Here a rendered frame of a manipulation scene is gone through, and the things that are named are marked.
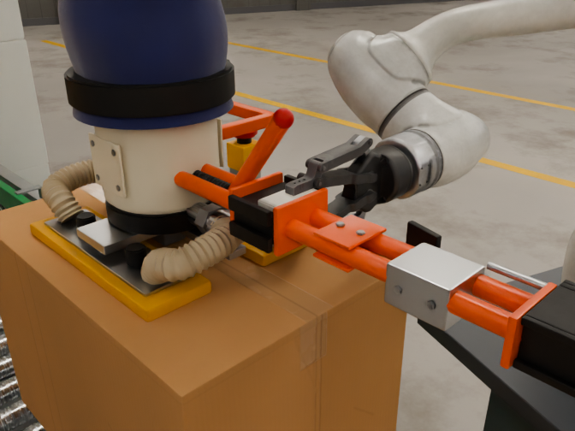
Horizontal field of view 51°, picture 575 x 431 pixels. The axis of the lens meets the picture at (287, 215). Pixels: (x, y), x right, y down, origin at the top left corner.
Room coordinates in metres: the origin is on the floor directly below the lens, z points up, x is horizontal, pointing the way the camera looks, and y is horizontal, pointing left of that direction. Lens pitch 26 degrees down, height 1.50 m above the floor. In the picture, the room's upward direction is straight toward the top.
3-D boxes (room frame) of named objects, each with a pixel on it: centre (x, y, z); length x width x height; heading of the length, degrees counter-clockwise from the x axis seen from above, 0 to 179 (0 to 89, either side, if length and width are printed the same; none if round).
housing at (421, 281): (0.48, -0.14, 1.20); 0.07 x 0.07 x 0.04; 44
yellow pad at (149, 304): (0.75, 0.25, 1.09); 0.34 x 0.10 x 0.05; 44
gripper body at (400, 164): (0.74, -0.11, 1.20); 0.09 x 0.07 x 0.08; 135
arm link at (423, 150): (0.79, -0.16, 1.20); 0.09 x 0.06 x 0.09; 45
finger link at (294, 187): (0.65, -0.02, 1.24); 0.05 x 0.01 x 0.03; 135
